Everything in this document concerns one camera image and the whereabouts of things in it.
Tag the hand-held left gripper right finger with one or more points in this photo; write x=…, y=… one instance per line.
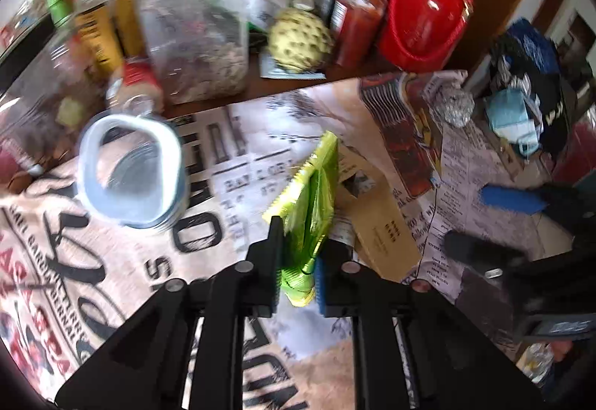
x=320, y=286

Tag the gold-lid plastic jar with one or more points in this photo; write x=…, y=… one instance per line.
x=195, y=28

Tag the green sugar apple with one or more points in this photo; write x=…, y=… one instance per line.
x=300, y=42

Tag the red thermos jug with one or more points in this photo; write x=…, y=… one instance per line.
x=428, y=9

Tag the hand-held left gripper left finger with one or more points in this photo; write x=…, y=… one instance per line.
x=265, y=279

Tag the printed tablecloth table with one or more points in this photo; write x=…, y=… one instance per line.
x=139, y=261

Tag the crumpled foil ball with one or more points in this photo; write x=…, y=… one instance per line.
x=458, y=105

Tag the person's right hand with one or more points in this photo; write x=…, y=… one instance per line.
x=562, y=349

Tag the green snack wrapper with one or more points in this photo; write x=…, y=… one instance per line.
x=312, y=205

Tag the clear plastic bottle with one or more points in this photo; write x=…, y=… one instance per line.
x=535, y=361

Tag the small red-label can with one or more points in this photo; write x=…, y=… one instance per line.
x=137, y=82

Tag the red sauce bottle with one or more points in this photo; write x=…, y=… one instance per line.
x=361, y=14

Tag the tan cardboard box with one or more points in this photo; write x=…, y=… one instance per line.
x=386, y=228

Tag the black-lid plastic jar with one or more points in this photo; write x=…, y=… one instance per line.
x=42, y=112

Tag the small green bottle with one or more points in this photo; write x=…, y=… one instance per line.
x=58, y=2

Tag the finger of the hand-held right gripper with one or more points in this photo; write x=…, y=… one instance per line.
x=510, y=201
x=484, y=251

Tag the clear yellow-label bottle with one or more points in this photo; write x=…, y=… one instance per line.
x=98, y=33

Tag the pale green sachet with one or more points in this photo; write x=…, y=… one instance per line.
x=288, y=74

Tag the clear plastic tub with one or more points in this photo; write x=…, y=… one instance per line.
x=86, y=172

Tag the black bag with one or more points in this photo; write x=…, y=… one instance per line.
x=558, y=103

